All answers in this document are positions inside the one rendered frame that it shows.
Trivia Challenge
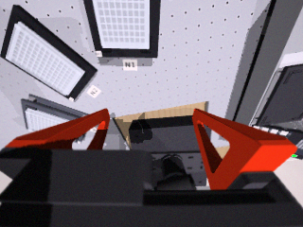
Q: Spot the white well plate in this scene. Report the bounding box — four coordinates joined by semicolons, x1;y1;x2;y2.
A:
92;0;150;49
6;22;85;96
26;108;70;131

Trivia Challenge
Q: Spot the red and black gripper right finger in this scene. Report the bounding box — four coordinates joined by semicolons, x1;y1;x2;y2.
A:
192;109;297;190

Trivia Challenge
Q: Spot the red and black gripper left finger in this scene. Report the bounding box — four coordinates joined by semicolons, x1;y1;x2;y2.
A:
6;109;110;149

